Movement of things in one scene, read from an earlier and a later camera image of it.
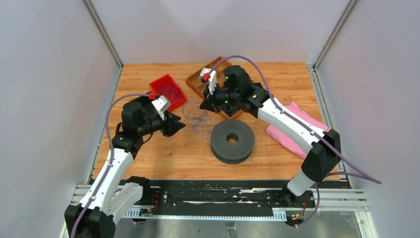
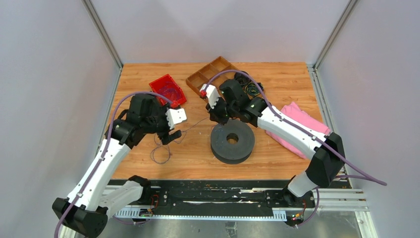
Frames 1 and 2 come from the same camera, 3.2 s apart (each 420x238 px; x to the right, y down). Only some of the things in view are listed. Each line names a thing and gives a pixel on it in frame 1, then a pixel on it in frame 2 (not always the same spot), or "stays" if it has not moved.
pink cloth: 279,135 stays
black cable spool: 229,153 stays
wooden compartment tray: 218,66 stays
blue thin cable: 200,120 -> 160,144
